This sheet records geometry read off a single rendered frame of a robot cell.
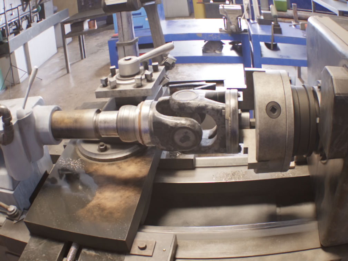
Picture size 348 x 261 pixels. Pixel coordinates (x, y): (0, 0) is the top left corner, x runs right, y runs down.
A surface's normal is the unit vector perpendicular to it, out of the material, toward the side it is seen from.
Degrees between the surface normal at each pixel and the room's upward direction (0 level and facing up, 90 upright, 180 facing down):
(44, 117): 39
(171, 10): 90
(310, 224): 48
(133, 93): 90
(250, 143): 20
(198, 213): 12
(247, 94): 80
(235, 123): 66
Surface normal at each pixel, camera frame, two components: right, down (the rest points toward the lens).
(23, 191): 0.98, -0.02
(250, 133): -0.16, -0.65
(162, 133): -0.49, 0.46
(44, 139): -0.10, 0.73
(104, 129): -0.18, 0.36
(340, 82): -0.19, -0.32
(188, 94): -0.11, -0.87
